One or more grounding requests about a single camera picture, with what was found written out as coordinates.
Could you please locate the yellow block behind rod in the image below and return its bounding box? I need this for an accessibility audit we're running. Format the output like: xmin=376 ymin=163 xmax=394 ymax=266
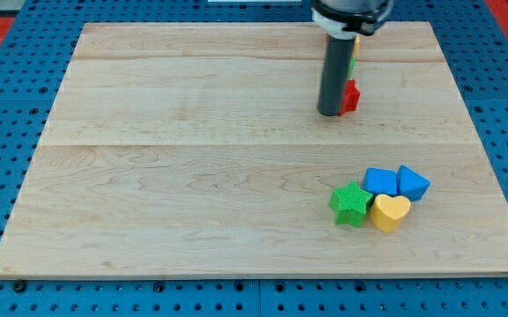
xmin=352 ymin=35 xmax=360 ymax=59

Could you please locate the blue triangle block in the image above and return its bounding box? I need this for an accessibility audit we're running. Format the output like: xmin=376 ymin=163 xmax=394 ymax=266
xmin=397 ymin=165 xmax=431 ymax=202

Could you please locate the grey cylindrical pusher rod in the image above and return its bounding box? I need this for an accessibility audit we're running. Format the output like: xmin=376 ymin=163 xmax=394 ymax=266
xmin=317 ymin=35 xmax=356 ymax=116

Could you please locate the yellow heart block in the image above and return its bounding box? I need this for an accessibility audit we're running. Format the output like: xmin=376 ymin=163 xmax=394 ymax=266
xmin=368 ymin=194 xmax=411 ymax=233

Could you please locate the green star block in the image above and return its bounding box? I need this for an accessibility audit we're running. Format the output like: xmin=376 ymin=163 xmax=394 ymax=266
xmin=328 ymin=181 xmax=373 ymax=227

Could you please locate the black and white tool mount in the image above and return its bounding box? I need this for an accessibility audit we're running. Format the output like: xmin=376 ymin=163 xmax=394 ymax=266
xmin=311 ymin=0 xmax=394 ymax=40

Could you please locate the green block behind rod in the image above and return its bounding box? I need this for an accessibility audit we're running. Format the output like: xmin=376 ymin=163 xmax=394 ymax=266
xmin=346 ymin=57 xmax=357 ymax=80

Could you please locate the wooden board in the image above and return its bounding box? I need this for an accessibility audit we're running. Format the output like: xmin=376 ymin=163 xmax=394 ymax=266
xmin=0 ymin=22 xmax=508 ymax=280

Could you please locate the red star block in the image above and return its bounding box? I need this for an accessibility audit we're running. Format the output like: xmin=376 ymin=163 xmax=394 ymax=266
xmin=338 ymin=79 xmax=360 ymax=116

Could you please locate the blue cube block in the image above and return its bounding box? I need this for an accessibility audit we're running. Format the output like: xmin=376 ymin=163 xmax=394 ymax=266
xmin=362 ymin=167 xmax=398 ymax=196

